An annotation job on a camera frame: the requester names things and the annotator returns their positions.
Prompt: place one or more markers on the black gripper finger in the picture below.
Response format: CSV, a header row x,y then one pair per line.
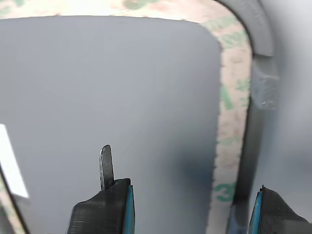
x,y
275,217
102,214

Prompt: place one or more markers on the rectangular frame with tape liner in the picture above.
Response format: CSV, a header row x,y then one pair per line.
x,y
234,109

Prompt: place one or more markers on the grey holder with black legs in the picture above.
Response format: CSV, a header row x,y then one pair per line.
x,y
122,85

